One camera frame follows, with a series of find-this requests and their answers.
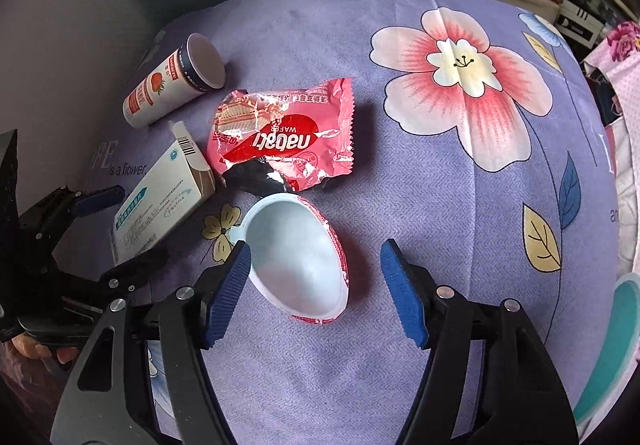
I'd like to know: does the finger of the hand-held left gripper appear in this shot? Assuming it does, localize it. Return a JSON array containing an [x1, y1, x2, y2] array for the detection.
[[97, 247, 168, 301], [20, 185, 126, 256]]

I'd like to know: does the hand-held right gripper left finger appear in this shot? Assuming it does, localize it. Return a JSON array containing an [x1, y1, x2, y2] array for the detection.
[[52, 240, 252, 445]]

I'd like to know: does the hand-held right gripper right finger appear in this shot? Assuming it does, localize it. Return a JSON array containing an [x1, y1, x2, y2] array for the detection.
[[379, 238, 581, 445]]

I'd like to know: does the white medicine box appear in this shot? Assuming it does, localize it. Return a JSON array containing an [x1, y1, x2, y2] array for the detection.
[[110, 121, 218, 263]]

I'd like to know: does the white plastic pudding cup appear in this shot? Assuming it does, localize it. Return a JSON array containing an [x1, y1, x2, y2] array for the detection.
[[229, 193, 350, 326]]

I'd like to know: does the blue plastic basin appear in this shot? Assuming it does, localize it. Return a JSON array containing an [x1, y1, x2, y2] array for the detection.
[[572, 272, 640, 431]]

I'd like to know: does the person's left hand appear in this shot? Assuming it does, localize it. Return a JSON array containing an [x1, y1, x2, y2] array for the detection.
[[7, 334, 83, 367]]

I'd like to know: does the white orange paper tube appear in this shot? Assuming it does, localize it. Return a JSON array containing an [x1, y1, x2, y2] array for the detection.
[[122, 33, 227, 128]]

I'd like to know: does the pink wafer wrapper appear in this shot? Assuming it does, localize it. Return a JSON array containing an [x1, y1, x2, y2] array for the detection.
[[207, 76, 357, 194]]

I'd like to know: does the purple floral cloth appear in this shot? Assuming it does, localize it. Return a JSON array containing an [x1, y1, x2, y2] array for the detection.
[[90, 0, 623, 445]]

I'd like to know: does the pink floral blanket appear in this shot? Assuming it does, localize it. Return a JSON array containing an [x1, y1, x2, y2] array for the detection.
[[582, 20, 640, 276]]

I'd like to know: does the black white box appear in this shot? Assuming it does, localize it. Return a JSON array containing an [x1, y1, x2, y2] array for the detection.
[[555, 0, 613, 48]]

